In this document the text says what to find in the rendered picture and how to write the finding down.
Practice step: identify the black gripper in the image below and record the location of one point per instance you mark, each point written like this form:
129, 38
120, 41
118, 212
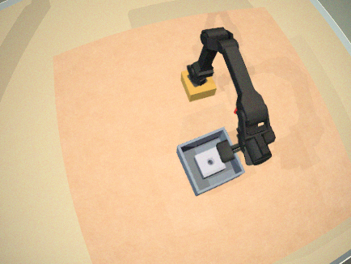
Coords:
226, 151

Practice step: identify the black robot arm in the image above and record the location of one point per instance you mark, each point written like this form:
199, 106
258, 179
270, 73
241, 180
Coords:
251, 109

